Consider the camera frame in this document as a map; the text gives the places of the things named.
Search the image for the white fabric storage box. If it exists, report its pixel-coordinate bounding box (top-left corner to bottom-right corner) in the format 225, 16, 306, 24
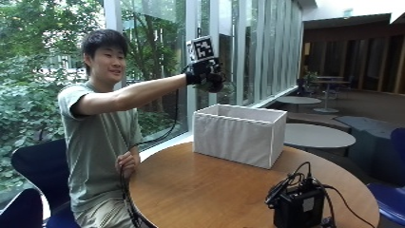
191, 104, 289, 170

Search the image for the dark blue chair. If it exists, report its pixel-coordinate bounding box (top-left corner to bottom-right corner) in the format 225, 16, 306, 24
0, 188, 44, 228
11, 138, 83, 228

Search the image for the black electronic box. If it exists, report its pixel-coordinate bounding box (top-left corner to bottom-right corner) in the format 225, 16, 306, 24
265, 177, 326, 228

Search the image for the grey upholstered seat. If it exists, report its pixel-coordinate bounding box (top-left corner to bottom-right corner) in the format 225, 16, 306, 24
334, 115, 405, 187

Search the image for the tall round pedestal table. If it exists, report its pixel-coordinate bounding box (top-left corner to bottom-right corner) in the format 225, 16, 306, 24
310, 75, 352, 114

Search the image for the large round white table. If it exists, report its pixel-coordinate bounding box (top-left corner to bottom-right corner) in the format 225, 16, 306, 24
284, 123, 357, 157

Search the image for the dark background chair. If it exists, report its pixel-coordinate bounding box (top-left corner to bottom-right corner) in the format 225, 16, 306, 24
294, 77, 317, 98

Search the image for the white cube with black markers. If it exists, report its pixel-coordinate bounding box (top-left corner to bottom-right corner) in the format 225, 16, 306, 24
187, 35, 216, 64

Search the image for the the person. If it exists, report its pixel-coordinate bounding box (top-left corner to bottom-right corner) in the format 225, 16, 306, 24
57, 28, 189, 228

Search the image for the bright blue chair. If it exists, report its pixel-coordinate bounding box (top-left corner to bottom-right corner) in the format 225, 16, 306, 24
366, 126, 405, 228

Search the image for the black glove cable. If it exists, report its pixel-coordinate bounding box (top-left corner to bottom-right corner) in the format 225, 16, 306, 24
119, 65, 191, 228

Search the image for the small round white table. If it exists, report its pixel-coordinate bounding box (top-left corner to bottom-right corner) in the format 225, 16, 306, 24
274, 95, 322, 113

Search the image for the black cable of electronic box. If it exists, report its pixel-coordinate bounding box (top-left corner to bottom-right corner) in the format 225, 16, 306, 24
290, 161, 377, 228

